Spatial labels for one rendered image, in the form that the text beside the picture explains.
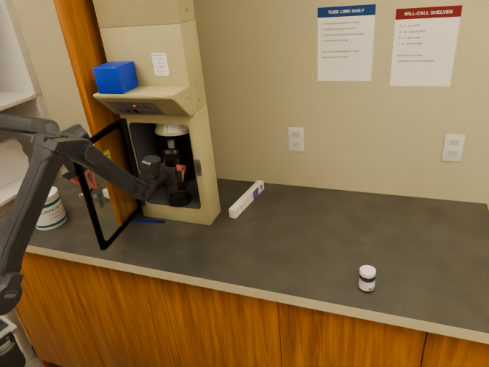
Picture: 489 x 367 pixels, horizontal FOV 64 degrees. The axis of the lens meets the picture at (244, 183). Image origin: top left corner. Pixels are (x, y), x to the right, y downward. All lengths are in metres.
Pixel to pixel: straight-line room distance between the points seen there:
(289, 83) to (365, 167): 0.49
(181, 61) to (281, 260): 0.76
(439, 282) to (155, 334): 1.10
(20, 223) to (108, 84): 0.61
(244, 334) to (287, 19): 1.21
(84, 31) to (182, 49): 0.37
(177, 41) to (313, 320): 1.01
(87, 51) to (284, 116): 0.83
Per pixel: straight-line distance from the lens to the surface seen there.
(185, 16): 1.41
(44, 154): 1.03
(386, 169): 1.80
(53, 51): 2.33
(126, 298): 1.72
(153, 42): 1.43
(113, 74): 1.42
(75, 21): 1.55
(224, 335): 1.59
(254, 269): 1.38
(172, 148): 1.56
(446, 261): 1.48
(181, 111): 1.38
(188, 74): 1.40
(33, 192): 1.03
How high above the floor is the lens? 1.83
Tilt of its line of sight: 28 degrees down
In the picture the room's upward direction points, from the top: 5 degrees counter-clockwise
